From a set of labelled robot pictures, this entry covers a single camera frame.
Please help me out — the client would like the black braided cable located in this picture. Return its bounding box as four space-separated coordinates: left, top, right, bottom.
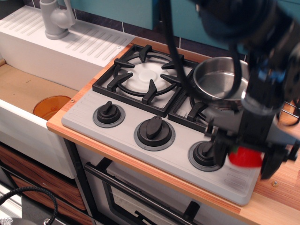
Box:
0 185 58 225

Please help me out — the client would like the black burner grate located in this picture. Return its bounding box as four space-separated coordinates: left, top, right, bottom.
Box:
168 79 240 134
92 44 199 118

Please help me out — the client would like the black right stove knob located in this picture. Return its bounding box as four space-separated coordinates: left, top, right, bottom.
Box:
188 141 221 172

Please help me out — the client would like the black right burner grate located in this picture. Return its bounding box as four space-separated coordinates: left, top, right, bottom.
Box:
168 79 240 134

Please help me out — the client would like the grey toy faucet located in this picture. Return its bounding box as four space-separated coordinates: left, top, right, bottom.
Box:
40 0 76 40

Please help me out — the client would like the black left stove knob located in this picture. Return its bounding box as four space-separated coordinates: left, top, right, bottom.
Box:
93 101 126 128

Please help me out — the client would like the small steel saucepan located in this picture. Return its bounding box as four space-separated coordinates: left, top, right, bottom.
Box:
193 57 249 110

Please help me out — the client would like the orange plastic bowl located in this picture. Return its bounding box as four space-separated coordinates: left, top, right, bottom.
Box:
33 95 71 120

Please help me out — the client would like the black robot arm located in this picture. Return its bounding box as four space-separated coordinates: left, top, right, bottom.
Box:
195 0 300 180

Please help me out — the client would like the red plastic strawberry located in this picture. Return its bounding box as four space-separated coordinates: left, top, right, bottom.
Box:
228 146 263 168

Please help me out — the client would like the black middle stove knob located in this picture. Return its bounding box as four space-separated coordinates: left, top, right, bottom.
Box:
134 116 176 151

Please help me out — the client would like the black left burner grate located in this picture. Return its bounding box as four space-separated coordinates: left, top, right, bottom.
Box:
92 44 199 118

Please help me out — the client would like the wooden drawer front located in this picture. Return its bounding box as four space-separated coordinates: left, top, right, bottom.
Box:
0 143 93 225

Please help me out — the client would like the grey toy stove top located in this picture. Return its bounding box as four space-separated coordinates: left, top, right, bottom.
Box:
61 43 262 207

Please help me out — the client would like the oven door with black handle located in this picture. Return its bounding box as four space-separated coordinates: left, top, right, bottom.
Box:
84 157 240 225

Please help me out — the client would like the black stove knob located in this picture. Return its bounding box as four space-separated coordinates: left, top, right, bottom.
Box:
188 141 221 172
134 116 176 151
93 101 126 128

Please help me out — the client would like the white toy sink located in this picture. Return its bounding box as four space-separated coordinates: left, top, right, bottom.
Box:
0 6 134 179

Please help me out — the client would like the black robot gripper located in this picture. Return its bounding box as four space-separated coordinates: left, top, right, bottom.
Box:
206 94 300 180

